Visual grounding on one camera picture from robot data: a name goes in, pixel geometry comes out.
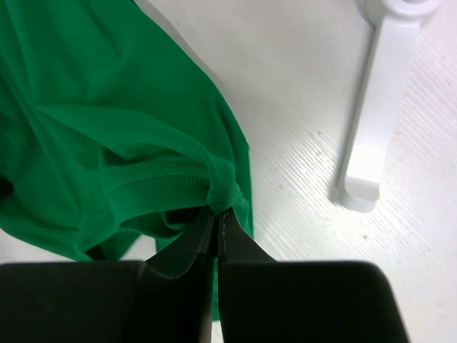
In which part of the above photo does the green t shirt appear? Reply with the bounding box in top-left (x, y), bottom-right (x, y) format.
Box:
top-left (0, 0), bottom-right (255, 324)

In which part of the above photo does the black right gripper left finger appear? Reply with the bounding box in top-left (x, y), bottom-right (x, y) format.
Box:
top-left (1, 208), bottom-right (214, 342)

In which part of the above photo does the white rack stand base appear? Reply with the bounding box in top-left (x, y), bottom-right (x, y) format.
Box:
top-left (338, 0), bottom-right (441, 212)

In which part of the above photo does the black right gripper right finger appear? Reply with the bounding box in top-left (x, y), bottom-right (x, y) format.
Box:
top-left (218, 210), bottom-right (408, 342)

